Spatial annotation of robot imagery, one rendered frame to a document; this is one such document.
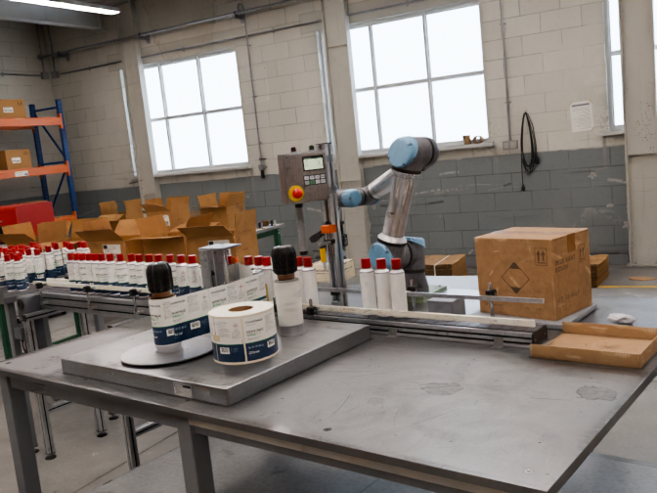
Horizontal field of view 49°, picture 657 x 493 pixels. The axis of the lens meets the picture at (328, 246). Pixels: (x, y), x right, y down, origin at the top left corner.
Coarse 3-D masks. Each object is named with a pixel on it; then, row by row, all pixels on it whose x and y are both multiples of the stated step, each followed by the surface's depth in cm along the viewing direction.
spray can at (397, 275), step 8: (392, 264) 244; (400, 264) 244; (392, 272) 244; (400, 272) 244; (392, 280) 244; (400, 280) 244; (392, 288) 245; (400, 288) 244; (392, 296) 246; (400, 296) 244; (392, 304) 247; (400, 304) 245
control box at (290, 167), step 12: (288, 156) 267; (300, 156) 268; (324, 156) 271; (288, 168) 268; (300, 168) 269; (288, 180) 268; (300, 180) 269; (288, 192) 268; (312, 192) 271; (324, 192) 272
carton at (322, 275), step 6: (318, 264) 310; (348, 264) 310; (354, 264) 314; (318, 270) 310; (324, 270) 308; (348, 270) 309; (354, 270) 314; (318, 276) 310; (324, 276) 309; (348, 276) 309; (354, 276) 314
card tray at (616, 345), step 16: (560, 336) 222; (576, 336) 220; (592, 336) 218; (608, 336) 217; (624, 336) 214; (640, 336) 211; (656, 336) 200; (544, 352) 203; (560, 352) 200; (576, 352) 198; (592, 352) 195; (608, 352) 192; (624, 352) 190; (640, 352) 188; (640, 368) 188
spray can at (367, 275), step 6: (366, 258) 252; (366, 264) 252; (360, 270) 254; (366, 270) 252; (372, 270) 253; (360, 276) 253; (366, 276) 252; (372, 276) 253; (366, 282) 252; (372, 282) 253; (366, 288) 252; (372, 288) 253; (366, 294) 253; (372, 294) 253; (366, 300) 253; (372, 300) 253; (366, 306) 253; (372, 306) 253
